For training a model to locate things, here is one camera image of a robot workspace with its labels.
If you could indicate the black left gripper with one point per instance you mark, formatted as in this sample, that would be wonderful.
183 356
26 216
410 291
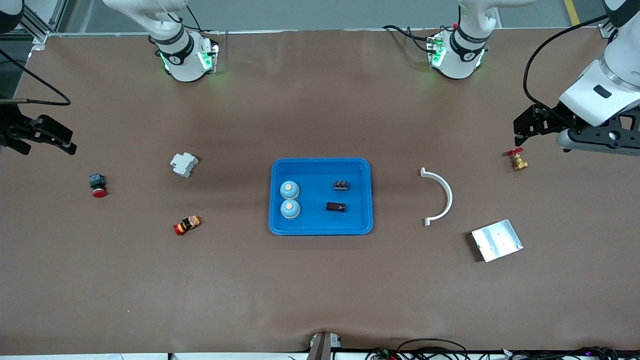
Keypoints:
551 121

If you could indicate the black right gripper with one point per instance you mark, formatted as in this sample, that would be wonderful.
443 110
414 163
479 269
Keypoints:
11 128

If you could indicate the black printed capacitor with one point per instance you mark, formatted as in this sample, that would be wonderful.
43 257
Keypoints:
341 185

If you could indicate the dark brown capacitor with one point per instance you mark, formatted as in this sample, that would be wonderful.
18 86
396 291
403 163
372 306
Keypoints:
336 207

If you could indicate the blue round bell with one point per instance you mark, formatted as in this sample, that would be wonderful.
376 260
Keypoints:
289 192
290 210

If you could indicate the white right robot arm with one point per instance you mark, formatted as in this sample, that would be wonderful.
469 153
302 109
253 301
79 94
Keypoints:
182 65

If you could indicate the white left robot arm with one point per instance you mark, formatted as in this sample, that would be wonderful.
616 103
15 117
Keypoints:
462 55

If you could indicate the red mushroom button black base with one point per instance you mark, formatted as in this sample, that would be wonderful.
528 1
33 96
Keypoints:
98 186

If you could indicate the silver metal plate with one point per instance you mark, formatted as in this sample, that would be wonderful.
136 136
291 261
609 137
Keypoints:
497 241

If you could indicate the white circuit breaker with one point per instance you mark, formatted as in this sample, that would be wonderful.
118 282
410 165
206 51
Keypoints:
183 164

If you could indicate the red button orange body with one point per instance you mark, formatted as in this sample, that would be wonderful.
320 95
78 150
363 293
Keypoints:
187 225

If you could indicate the blue plastic tray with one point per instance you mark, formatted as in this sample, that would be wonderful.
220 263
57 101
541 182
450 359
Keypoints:
320 220

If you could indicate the metal table clamp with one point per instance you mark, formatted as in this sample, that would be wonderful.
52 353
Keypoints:
320 347

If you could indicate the white curved bracket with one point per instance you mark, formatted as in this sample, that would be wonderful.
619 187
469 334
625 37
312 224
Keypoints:
448 192

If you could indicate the aluminium frame profile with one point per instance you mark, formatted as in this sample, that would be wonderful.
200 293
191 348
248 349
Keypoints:
606 31
35 22

